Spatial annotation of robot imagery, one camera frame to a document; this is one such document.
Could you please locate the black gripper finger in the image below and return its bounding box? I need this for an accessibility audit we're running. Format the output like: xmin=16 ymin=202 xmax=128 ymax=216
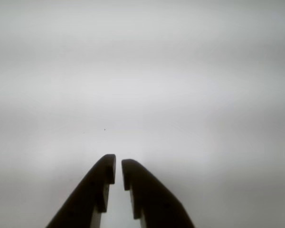
xmin=45 ymin=153 xmax=116 ymax=228
xmin=121 ymin=158 xmax=196 ymax=228

